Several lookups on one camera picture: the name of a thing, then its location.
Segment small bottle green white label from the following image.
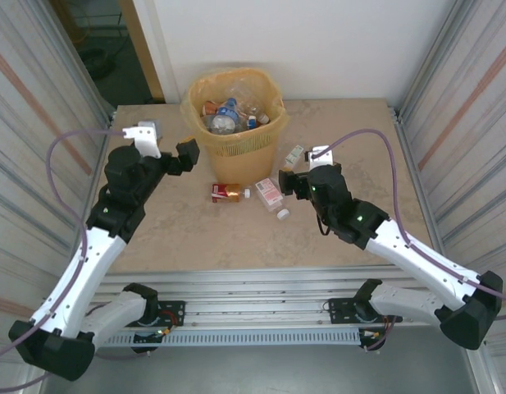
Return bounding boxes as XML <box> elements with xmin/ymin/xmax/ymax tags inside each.
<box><xmin>284</xmin><ymin>144</ymin><xmax>306</xmax><ymax>168</ymax></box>

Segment square bottle pink label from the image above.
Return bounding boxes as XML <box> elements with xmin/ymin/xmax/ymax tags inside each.
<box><xmin>254</xmin><ymin>177</ymin><xmax>291</xmax><ymax>222</ymax></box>

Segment amber tea bottle red label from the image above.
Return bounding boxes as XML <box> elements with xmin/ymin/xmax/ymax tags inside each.
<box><xmin>211</xmin><ymin>182</ymin><xmax>253</xmax><ymax>205</ymax></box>

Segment clear water bottle blue label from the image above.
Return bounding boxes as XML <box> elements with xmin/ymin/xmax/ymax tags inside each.
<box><xmin>211</xmin><ymin>97</ymin><xmax>242</xmax><ymax>135</ymax></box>

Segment crushed clear bottle white cap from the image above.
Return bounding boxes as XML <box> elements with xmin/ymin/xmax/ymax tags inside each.
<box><xmin>230</xmin><ymin>80</ymin><xmax>272</xmax><ymax>116</ymax></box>

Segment yellow plastic bin liner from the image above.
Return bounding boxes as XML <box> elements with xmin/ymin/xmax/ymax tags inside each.
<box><xmin>180</xmin><ymin>67</ymin><xmax>294</xmax><ymax>147</ymax></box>

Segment orange plastic waste bin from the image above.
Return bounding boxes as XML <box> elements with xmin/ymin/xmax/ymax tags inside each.
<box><xmin>180</xmin><ymin>67</ymin><xmax>294</xmax><ymax>186</ymax></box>

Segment dark coiled object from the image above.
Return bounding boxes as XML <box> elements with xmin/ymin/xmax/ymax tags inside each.
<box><xmin>82</xmin><ymin>47</ymin><xmax>116</xmax><ymax>79</ymax></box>

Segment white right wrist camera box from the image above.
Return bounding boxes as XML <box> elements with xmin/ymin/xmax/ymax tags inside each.
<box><xmin>303</xmin><ymin>144</ymin><xmax>336</xmax><ymax>170</ymax></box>

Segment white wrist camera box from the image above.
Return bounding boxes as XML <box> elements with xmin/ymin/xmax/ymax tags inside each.
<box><xmin>121</xmin><ymin>119</ymin><xmax>162</xmax><ymax>159</ymax></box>
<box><xmin>303</xmin><ymin>144</ymin><xmax>336</xmax><ymax>170</ymax></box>

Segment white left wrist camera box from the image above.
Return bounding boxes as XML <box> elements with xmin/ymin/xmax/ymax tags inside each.
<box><xmin>121</xmin><ymin>119</ymin><xmax>162</xmax><ymax>159</ymax></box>

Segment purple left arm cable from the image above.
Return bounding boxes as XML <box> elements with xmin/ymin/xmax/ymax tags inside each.
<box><xmin>0</xmin><ymin>127</ymin><xmax>126</xmax><ymax>389</ymax></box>

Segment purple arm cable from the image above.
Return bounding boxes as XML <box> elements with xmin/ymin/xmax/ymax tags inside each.
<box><xmin>312</xmin><ymin>129</ymin><xmax>506</xmax><ymax>353</ymax></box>
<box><xmin>0</xmin><ymin>127</ymin><xmax>126</xmax><ymax>389</ymax></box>

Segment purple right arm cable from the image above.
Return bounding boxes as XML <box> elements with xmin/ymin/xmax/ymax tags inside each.
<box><xmin>312</xmin><ymin>129</ymin><xmax>506</xmax><ymax>353</ymax></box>

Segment aluminium rail frame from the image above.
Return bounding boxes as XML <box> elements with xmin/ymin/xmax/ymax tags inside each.
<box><xmin>33</xmin><ymin>265</ymin><xmax>482</xmax><ymax>334</ymax></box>

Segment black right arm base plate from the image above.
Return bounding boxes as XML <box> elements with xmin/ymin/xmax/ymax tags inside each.
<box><xmin>328</xmin><ymin>296</ymin><xmax>403</xmax><ymax>326</ymax></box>

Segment wooden door frame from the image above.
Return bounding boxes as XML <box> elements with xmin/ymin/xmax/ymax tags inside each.
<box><xmin>117</xmin><ymin>0</ymin><xmax>166</xmax><ymax>103</ymax></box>

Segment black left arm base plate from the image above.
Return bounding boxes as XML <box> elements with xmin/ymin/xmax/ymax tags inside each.
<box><xmin>112</xmin><ymin>300</ymin><xmax>186</xmax><ymax>328</ymax></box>

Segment red black power wires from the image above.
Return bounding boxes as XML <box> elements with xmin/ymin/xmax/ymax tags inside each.
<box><xmin>156</xmin><ymin>309</ymin><xmax>185</xmax><ymax>337</ymax></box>
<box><xmin>358</xmin><ymin>315</ymin><xmax>395</xmax><ymax>350</ymax></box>

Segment grey slotted cable duct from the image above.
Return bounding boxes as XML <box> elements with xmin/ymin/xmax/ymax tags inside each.
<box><xmin>50</xmin><ymin>330</ymin><xmax>362</xmax><ymax>349</ymax></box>

